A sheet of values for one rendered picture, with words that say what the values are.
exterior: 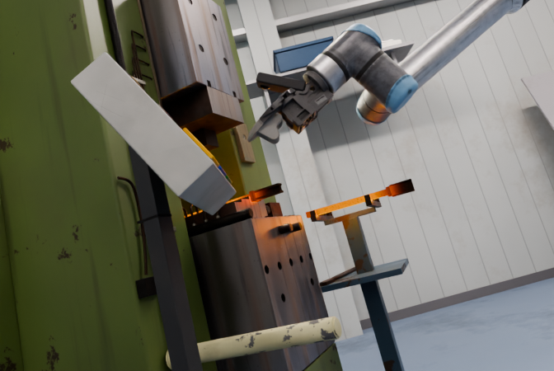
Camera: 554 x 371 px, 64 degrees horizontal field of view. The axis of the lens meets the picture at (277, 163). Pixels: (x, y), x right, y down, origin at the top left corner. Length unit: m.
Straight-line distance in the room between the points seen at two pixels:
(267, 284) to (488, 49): 4.23
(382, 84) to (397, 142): 3.48
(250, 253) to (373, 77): 0.60
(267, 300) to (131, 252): 0.39
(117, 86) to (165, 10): 0.79
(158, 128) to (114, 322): 0.60
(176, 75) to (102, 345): 0.80
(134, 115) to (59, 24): 0.71
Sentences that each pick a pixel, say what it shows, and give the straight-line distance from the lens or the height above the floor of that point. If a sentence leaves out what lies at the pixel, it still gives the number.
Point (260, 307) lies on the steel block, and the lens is 1.30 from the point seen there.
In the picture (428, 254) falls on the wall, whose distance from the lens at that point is 4.43.
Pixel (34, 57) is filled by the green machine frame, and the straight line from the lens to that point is 1.51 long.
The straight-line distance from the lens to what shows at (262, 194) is 1.44.
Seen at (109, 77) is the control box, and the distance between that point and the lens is 0.82.
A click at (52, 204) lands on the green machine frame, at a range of 1.36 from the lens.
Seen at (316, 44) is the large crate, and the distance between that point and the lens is 4.08.
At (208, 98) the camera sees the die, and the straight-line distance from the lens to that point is 1.44.
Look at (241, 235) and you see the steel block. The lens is 1.30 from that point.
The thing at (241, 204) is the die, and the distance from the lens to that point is 1.38.
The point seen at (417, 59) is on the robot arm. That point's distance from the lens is 1.24.
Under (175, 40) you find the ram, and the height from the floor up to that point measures 1.53.
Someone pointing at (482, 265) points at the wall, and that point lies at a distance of 4.60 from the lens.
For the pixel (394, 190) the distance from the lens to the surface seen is 1.66.
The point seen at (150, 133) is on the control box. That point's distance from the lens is 0.77.
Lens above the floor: 0.78
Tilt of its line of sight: 12 degrees up
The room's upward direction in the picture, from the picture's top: 15 degrees counter-clockwise
